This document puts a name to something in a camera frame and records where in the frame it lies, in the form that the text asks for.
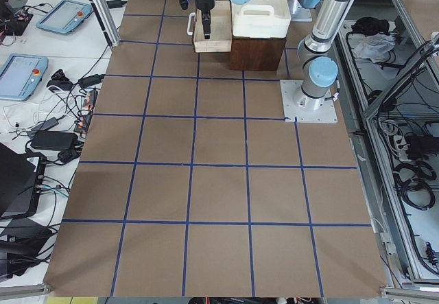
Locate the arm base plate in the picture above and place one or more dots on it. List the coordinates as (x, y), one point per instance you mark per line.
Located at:
(298, 13)
(299, 108)

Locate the black laptop computer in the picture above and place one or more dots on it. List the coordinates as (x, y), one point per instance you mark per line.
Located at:
(21, 178)

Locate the black power adapter brick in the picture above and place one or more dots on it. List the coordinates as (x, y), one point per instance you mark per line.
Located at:
(50, 140)

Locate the blue teach pendant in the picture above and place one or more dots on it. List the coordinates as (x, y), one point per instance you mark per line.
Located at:
(20, 75)
(65, 17)

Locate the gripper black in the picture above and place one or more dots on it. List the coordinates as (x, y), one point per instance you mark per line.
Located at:
(204, 5)

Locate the white plastic tray bin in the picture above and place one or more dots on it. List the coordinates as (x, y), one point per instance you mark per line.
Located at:
(261, 19)

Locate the open wooden drawer white handle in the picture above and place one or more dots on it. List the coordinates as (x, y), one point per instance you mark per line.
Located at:
(220, 39)

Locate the blue teach pendant far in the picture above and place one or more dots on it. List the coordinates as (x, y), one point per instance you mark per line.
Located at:
(65, 17)

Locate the aluminium frame post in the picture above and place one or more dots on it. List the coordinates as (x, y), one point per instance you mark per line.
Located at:
(106, 22)

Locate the dark brown wooden cabinet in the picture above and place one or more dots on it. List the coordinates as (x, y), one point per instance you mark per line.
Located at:
(256, 54)

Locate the blue teach pendant near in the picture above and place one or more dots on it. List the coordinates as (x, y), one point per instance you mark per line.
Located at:
(20, 75)

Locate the crumpled white cloth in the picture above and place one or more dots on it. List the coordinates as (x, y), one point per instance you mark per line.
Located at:
(375, 48)

